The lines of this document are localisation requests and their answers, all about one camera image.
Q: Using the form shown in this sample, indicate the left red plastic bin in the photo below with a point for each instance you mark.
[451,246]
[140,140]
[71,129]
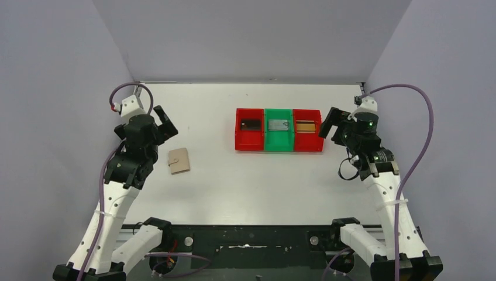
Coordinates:
[249,140]

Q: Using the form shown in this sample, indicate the gold credit card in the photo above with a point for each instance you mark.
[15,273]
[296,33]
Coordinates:
[305,126]

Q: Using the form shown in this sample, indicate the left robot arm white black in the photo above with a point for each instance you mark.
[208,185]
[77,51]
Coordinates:
[97,257]

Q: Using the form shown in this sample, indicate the green plastic bin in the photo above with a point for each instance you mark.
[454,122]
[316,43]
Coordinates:
[279,131]

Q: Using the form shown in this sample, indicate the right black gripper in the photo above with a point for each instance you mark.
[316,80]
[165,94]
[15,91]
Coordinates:
[336,117]

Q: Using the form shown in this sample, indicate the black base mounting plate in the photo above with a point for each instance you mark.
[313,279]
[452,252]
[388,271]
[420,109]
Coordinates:
[255,246]

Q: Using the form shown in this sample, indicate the right red plastic bin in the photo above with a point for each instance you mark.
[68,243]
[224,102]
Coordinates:
[308,142]

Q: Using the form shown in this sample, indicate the red plastic bin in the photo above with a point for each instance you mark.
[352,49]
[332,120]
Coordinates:
[249,140]
[308,142]

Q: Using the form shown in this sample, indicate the black credit card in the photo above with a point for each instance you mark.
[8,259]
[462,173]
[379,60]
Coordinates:
[250,125]

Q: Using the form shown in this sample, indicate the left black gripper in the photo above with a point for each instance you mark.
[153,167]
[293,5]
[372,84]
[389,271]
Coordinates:
[158,126]

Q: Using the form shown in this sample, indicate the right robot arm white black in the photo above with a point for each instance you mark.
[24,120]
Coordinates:
[403,255]

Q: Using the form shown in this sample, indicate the silver credit card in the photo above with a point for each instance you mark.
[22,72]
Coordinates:
[278,125]

